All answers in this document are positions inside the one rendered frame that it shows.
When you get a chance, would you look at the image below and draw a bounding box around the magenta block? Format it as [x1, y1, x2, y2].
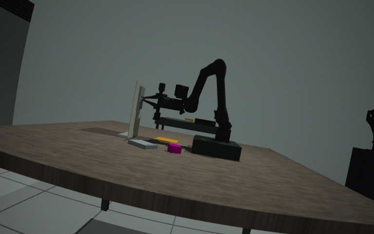
[167, 144, 182, 154]

